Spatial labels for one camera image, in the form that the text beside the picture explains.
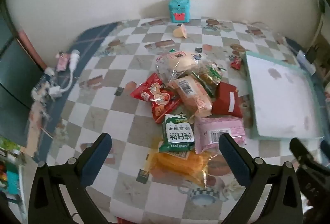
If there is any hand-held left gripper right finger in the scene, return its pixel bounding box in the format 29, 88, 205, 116
219, 133, 303, 224

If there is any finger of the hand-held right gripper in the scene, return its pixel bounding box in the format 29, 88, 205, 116
320, 140, 330, 161
290, 138, 320, 170

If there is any orange jelly cup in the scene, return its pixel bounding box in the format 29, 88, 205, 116
173, 24, 188, 39

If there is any orange snack packet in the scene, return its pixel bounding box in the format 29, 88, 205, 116
146, 150, 213, 188

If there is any black power adapter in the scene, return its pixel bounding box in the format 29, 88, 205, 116
307, 47, 317, 63

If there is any small pink item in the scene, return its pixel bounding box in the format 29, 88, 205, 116
57, 53, 71, 72

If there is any brown wooden frame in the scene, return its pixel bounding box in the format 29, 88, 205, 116
17, 29, 48, 70

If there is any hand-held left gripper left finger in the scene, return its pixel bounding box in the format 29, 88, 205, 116
28, 133, 112, 224

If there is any red printed snack packet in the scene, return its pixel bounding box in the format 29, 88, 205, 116
130, 73, 182, 124

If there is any pink snack packet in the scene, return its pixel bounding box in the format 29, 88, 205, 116
193, 116, 246, 154

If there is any white plug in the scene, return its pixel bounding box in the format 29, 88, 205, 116
68, 50, 80, 70

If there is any teal-rimmed white tray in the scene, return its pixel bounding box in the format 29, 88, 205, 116
244, 50, 325, 139

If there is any green and white biscuit packet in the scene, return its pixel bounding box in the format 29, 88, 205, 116
158, 114, 195, 154

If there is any white power strip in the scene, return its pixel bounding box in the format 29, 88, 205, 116
296, 50, 315, 67

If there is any green zigzag-edged snack packet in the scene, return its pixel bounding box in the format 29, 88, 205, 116
192, 62, 227, 97

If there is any checkered printed tablecloth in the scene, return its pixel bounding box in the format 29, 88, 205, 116
48, 16, 314, 224

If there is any dark red white-label packet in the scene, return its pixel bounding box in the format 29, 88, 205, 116
211, 82, 244, 118

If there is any dark cabinet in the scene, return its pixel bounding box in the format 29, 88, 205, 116
0, 18, 45, 108

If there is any teal toy box red crown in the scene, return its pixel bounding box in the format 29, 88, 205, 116
169, 0, 191, 23

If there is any small red candy packet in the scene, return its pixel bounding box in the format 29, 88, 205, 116
230, 57, 242, 70

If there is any clear bread packet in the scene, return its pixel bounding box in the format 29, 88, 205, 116
155, 51, 204, 83

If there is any peach snack packet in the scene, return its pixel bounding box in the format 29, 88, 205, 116
167, 75, 213, 119

